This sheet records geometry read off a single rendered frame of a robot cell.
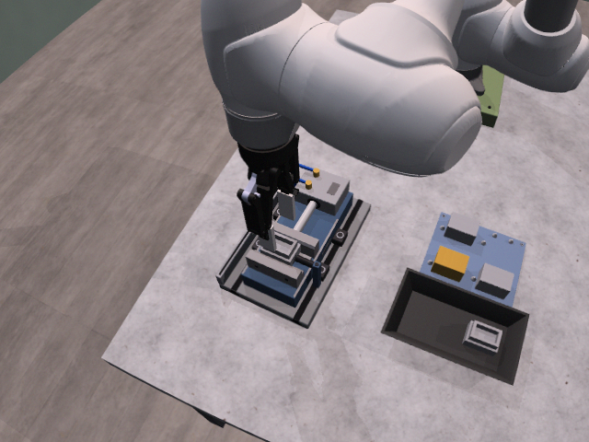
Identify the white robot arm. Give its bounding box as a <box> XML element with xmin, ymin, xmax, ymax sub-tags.
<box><xmin>201</xmin><ymin>0</ymin><xmax>589</xmax><ymax>178</ymax></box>

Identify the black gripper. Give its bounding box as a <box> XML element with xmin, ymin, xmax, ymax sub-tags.
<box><xmin>237</xmin><ymin>134</ymin><xmax>300</xmax><ymax>251</ymax></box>

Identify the orange rectangular block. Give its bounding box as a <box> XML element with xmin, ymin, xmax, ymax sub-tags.
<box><xmin>431</xmin><ymin>246</ymin><xmax>469</xmax><ymax>282</ymax></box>

